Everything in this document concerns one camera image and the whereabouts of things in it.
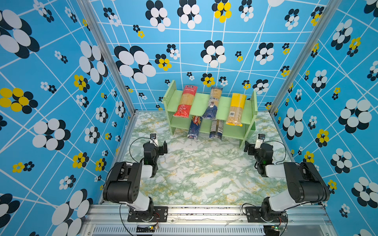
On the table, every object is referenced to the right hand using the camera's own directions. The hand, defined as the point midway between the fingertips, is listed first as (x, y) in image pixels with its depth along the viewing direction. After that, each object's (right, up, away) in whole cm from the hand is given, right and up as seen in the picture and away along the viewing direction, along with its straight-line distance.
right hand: (256, 141), depth 94 cm
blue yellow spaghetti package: (-31, +17, -17) cm, 39 cm away
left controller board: (-64, -40, -22) cm, 79 cm away
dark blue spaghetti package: (-40, +10, -4) cm, 41 cm away
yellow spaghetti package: (-17, +19, -14) cm, 29 cm away
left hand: (-63, +1, 0) cm, 63 cm away
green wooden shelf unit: (-54, +27, -3) cm, 60 cm away
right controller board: (-3, -40, -24) cm, 46 cm away
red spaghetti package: (-44, +30, -5) cm, 53 cm away
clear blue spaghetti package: (-26, +8, -5) cm, 28 cm away
